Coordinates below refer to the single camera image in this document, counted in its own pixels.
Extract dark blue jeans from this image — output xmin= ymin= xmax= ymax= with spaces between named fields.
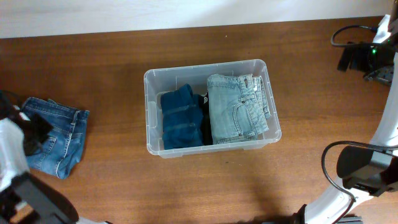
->
xmin=22 ymin=97 xmax=90 ymax=179

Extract light blue jeans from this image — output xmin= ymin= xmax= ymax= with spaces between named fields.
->
xmin=207 ymin=74 xmax=271 ymax=144

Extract teal garment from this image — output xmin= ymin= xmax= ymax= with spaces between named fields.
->
xmin=160 ymin=84 xmax=203 ymax=150

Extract black garment with logo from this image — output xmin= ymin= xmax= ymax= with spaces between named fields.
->
xmin=198 ymin=92 xmax=213 ymax=146

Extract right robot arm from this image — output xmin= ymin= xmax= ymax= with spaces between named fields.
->
xmin=289 ymin=11 xmax=397 ymax=224

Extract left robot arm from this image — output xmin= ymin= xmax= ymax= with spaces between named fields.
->
xmin=1 ymin=90 xmax=90 ymax=223

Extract clear plastic storage bin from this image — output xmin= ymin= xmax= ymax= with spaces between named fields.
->
xmin=144 ymin=59 xmax=282 ymax=159

